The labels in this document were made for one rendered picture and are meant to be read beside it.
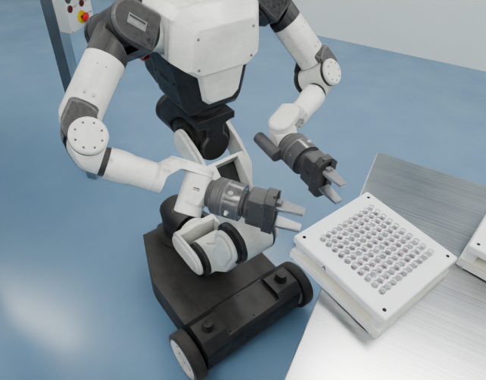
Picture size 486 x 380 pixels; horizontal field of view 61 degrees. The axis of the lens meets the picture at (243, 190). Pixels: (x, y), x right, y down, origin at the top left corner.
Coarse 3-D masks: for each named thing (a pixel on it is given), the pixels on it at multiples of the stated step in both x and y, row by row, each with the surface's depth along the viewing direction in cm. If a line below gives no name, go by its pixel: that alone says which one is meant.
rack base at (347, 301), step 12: (300, 264) 90; (312, 264) 89; (312, 276) 88; (324, 276) 86; (444, 276) 90; (324, 288) 87; (336, 288) 84; (336, 300) 85; (348, 300) 83; (348, 312) 83; (360, 312) 81
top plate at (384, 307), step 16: (352, 208) 95; (384, 208) 96; (320, 224) 91; (336, 224) 91; (352, 224) 91; (400, 224) 92; (304, 240) 87; (368, 240) 88; (432, 240) 89; (320, 256) 84; (336, 256) 85; (416, 256) 86; (432, 256) 86; (448, 256) 86; (336, 272) 82; (352, 272) 82; (368, 272) 82; (400, 272) 83; (416, 272) 83; (432, 272) 83; (352, 288) 79; (368, 288) 79; (400, 288) 80; (416, 288) 80; (368, 304) 77; (384, 304) 77; (400, 304) 77; (384, 320) 75
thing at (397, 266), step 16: (368, 224) 91; (384, 224) 92; (336, 240) 88; (352, 240) 88; (384, 240) 88; (400, 240) 89; (352, 256) 84; (368, 256) 84; (384, 256) 84; (400, 256) 86; (384, 272) 81
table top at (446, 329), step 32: (384, 160) 121; (384, 192) 110; (416, 192) 111; (448, 192) 112; (480, 192) 113; (416, 224) 103; (448, 224) 103; (448, 288) 89; (480, 288) 90; (320, 320) 82; (352, 320) 82; (416, 320) 83; (448, 320) 83; (480, 320) 84; (320, 352) 77; (352, 352) 77; (384, 352) 78; (416, 352) 78; (448, 352) 79; (480, 352) 79
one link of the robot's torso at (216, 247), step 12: (276, 228) 133; (204, 240) 159; (216, 240) 130; (228, 240) 125; (204, 252) 156; (216, 252) 134; (228, 252) 126; (204, 264) 157; (216, 264) 152; (228, 264) 132
